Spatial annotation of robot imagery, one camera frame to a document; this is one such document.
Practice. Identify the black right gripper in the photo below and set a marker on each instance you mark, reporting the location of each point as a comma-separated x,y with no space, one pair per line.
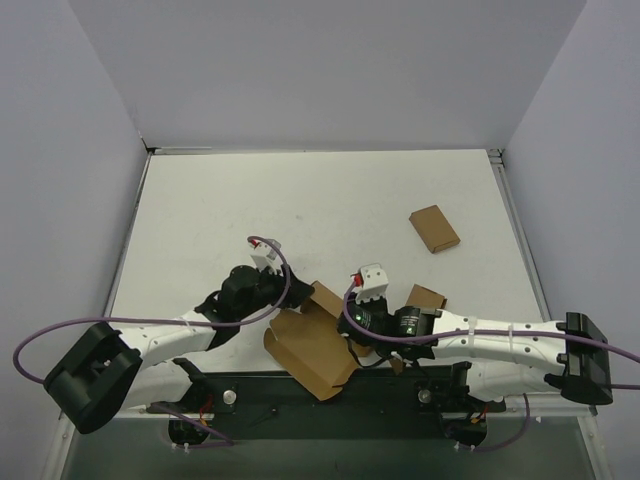
347,326

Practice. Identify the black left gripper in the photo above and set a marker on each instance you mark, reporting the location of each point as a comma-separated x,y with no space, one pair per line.
294,291

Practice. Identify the cardboard box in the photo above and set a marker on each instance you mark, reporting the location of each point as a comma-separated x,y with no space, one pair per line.
434,229
308,346
423,297

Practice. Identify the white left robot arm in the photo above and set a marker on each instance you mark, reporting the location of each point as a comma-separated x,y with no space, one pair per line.
109,369

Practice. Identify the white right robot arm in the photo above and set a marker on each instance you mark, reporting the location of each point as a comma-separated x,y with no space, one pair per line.
505,358

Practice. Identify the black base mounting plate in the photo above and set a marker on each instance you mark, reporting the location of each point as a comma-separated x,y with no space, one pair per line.
377,404

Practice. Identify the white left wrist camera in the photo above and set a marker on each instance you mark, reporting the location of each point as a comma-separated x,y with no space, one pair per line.
265,257

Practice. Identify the aluminium front rail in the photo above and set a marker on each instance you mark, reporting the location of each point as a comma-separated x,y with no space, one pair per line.
541,405

